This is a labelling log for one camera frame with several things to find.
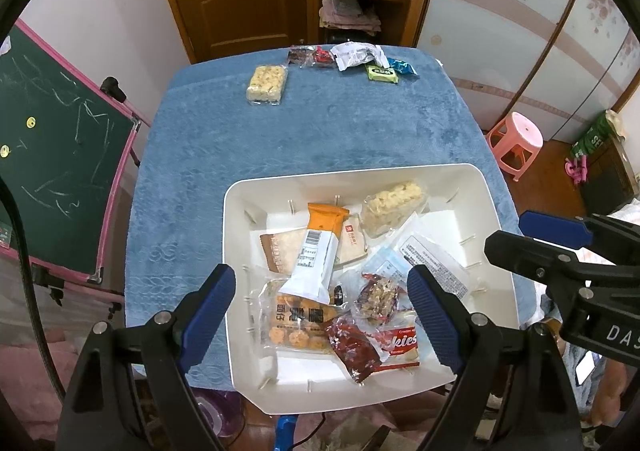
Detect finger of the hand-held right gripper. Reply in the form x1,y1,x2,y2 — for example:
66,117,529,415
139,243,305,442
484,230,640,289
519,211,640,264

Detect dark wooden cabinet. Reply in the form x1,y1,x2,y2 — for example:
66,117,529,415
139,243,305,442
585,136,638,216

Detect purple plastic container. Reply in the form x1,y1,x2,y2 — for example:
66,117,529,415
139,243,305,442
195,388,246,447

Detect dark candy packet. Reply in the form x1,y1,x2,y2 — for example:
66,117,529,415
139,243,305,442
287,46,315,68

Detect teal candy packet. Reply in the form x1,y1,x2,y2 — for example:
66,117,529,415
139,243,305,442
387,58,420,78

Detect green snack packet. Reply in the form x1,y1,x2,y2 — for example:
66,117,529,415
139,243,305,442
365,63,401,84

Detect light blue wardrobe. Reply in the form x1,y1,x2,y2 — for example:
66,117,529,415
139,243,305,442
415,0,640,142

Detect pink toy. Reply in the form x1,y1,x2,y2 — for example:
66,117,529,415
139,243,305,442
565,157,591,186

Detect small red nut packet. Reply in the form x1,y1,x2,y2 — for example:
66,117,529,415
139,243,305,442
354,272,408,322

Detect red and white cookie packet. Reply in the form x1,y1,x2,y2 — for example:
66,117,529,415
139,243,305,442
372,313,421,369

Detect person's right forearm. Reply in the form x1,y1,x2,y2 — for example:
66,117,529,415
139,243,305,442
590,356,633,427

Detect white crumpled snack packet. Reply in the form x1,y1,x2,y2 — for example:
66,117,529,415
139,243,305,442
331,42,390,72

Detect green bag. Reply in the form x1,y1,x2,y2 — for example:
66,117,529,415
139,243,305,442
571,111,616,159

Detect pink fluffy cloth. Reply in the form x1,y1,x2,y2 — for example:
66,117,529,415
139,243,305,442
0,341,68,437

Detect black cable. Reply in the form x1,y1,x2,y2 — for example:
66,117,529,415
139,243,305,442
0,178,67,402

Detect yellow rice cake packet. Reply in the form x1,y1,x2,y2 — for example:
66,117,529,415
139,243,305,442
245,65,290,106
360,181,430,238

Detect dark red snack packet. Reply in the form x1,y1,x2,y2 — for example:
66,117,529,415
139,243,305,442
324,316,383,384

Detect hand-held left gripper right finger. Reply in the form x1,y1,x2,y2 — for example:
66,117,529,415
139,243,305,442
407,265,583,451

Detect large clear snack bag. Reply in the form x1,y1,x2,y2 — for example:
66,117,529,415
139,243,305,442
360,211,473,312

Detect orange cookie packet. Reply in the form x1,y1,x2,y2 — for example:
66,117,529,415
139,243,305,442
257,278,351,357

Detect folded pink cloths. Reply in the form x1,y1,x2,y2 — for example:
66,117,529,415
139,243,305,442
320,0,382,36

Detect white plastic tray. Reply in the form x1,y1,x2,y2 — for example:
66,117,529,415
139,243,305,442
223,163,517,415

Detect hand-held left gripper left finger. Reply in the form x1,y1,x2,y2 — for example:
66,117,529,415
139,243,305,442
56,263,237,451

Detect brown and white wafer packet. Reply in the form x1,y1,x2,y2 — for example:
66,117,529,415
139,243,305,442
259,211,371,276

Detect blue table cloth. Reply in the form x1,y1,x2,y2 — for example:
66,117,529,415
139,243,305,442
125,47,538,377

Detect pink plastic stool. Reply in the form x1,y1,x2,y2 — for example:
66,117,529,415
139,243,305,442
486,112,544,182

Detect green chalkboard with pink frame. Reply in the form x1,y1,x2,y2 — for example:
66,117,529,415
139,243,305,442
0,20,142,284

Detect orange and white snack packet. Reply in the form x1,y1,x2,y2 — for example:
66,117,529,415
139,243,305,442
277,202,351,306

